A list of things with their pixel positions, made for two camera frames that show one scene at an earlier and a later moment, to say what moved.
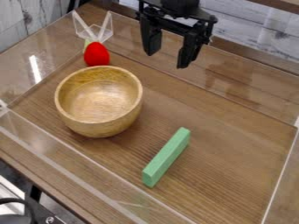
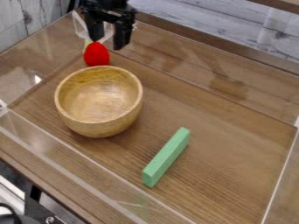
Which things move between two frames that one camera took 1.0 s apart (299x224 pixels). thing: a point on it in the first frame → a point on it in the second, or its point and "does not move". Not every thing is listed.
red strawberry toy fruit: x=96 y=54 does not move
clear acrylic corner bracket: x=93 y=33 does not move
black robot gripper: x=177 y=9 → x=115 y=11
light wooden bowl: x=97 y=101 does not move
